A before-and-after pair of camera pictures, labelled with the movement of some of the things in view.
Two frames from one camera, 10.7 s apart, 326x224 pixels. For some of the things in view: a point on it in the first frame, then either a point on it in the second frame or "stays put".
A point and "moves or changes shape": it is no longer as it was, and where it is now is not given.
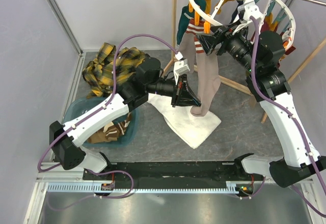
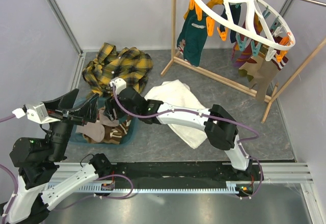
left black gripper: [183, 95] -> [88, 110]
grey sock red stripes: [187, 44] moves or changes shape
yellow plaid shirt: [98, 75] stays put
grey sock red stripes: [208, 78] moves or changes shape
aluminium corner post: [56, 10] stays put
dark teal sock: [185, 16] -> [193, 33]
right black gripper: [210, 41] -> [111, 103]
